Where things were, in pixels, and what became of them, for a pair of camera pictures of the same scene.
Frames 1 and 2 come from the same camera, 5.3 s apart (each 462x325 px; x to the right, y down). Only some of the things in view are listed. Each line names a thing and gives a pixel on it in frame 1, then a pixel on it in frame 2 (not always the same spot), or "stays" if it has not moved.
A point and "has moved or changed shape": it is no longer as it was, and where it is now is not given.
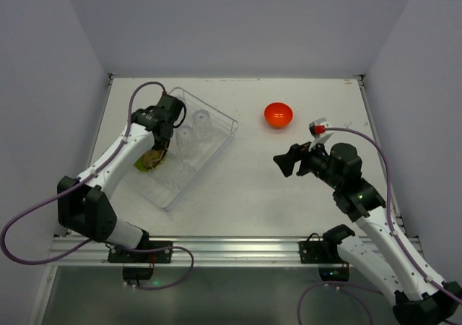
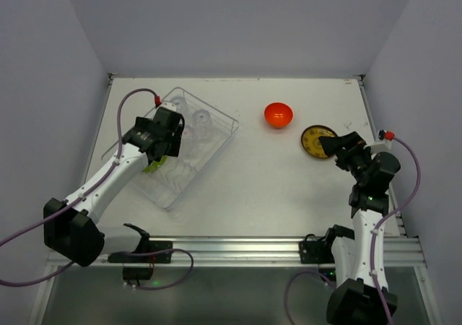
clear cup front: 185,141 stays
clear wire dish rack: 195,139 stays
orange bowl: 278,115 stays
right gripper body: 301,160 to 346,151
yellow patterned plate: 152,157 has moved or changed shape
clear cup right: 202,127 stays
